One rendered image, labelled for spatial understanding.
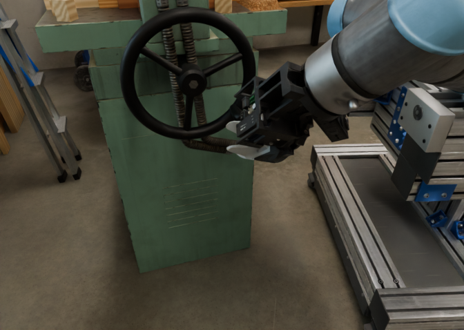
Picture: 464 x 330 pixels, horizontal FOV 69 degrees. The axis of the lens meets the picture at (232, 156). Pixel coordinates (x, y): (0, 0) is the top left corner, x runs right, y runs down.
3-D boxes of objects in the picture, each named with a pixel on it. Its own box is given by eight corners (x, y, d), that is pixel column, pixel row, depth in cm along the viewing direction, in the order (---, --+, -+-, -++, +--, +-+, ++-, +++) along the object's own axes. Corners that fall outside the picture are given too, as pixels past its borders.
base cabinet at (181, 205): (137, 275, 126) (93, 102, 85) (130, 181, 171) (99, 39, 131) (251, 248, 136) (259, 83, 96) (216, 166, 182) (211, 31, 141)
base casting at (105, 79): (94, 101, 86) (85, 66, 80) (100, 39, 131) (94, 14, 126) (259, 82, 96) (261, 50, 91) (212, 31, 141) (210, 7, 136)
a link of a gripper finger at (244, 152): (212, 146, 52) (243, 123, 45) (244, 152, 55) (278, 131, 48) (212, 166, 51) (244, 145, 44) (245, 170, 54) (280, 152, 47)
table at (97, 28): (34, 68, 69) (23, 38, 65) (54, 30, 93) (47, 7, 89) (302, 43, 83) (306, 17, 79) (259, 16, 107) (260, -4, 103)
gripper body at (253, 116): (230, 95, 45) (287, 43, 36) (281, 109, 50) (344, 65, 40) (233, 148, 43) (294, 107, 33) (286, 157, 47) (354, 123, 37)
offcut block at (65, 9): (70, 22, 76) (65, 0, 73) (56, 21, 76) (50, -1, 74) (79, 18, 78) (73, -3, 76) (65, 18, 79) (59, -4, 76)
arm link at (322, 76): (376, 45, 36) (391, 112, 34) (344, 67, 40) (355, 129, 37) (326, 21, 33) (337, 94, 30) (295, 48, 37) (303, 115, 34)
